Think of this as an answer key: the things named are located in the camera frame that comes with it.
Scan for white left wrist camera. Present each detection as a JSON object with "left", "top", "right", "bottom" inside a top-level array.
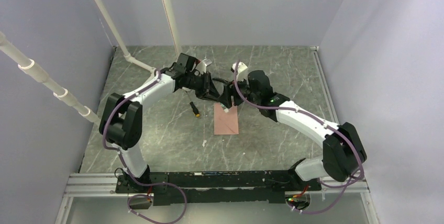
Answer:
[{"left": 195, "top": 59, "right": 213, "bottom": 75}]

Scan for black handled pliers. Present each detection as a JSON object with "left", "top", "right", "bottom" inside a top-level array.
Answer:
[{"left": 212, "top": 77, "right": 232, "bottom": 87}]

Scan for aluminium extrusion frame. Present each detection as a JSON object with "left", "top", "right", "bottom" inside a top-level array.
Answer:
[{"left": 56, "top": 173, "right": 380, "bottom": 223}]

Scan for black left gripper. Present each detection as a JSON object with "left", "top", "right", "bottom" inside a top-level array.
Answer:
[{"left": 185, "top": 71, "right": 220, "bottom": 102}]

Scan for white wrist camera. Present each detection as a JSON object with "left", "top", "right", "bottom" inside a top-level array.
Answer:
[
  {"left": 195, "top": 59, "right": 213, "bottom": 75},
  {"left": 232, "top": 62, "right": 248, "bottom": 82}
]

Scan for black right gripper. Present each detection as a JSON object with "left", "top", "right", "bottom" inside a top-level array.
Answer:
[{"left": 217, "top": 73, "right": 260, "bottom": 109}]

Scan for pink paper envelope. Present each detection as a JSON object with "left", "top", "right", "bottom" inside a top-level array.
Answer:
[{"left": 214, "top": 103, "right": 239, "bottom": 135}]

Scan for black yellow screwdriver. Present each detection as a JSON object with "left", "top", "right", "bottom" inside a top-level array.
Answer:
[{"left": 185, "top": 91, "right": 200, "bottom": 118}]

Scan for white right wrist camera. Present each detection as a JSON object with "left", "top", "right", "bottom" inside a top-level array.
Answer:
[{"left": 232, "top": 62, "right": 248, "bottom": 82}]

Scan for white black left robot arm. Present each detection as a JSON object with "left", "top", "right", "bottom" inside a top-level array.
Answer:
[{"left": 99, "top": 53, "right": 220, "bottom": 193}]

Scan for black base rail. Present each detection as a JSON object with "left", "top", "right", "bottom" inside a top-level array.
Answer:
[{"left": 115, "top": 170, "right": 321, "bottom": 206}]

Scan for white pvc pipe frame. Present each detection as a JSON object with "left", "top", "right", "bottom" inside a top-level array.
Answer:
[{"left": 1, "top": 0, "right": 182, "bottom": 125}]

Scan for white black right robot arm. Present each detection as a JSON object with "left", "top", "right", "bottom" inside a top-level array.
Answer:
[{"left": 214, "top": 70, "right": 367, "bottom": 190}]

